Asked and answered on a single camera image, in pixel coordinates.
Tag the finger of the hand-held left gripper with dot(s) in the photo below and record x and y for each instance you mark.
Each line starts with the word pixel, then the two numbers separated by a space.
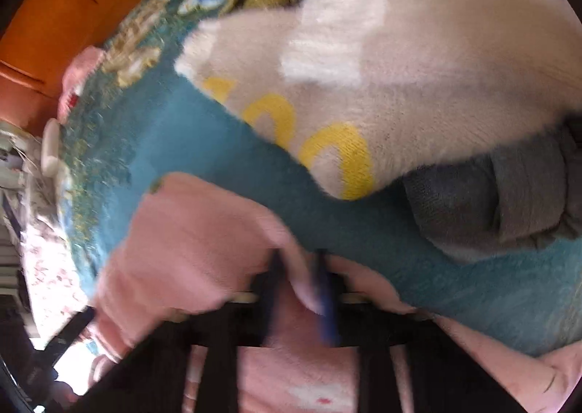
pixel 72 329

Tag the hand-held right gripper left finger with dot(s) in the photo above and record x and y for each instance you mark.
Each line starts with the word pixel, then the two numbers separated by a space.
pixel 274 299

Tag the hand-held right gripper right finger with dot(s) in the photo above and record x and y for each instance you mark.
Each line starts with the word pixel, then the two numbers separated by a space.
pixel 328 304

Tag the pink fleece garment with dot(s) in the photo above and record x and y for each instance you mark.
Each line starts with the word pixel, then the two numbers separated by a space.
pixel 195 235

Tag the floral bed sheet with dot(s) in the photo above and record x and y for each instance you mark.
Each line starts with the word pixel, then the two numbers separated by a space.
pixel 47 267

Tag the white bedside shelf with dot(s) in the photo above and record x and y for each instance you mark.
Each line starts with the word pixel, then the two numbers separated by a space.
pixel 11 194

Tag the grey garment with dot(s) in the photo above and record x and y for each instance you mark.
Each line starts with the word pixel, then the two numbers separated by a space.
pixel 454 206

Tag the teal floral blanket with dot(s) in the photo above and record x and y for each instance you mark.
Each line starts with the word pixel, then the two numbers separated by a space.
pixel 204 140

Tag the white plastic object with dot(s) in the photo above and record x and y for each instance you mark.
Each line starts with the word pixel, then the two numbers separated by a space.
pixel 50 147

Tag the white sock with yellow rings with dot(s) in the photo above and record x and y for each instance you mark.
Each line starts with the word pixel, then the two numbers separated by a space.
pixel 409 76

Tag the small pink cloth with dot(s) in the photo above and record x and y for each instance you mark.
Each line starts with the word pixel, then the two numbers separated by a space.
pixel 75 76

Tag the orange wooden headboard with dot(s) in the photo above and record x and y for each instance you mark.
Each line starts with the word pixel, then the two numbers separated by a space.
pixel 68 8

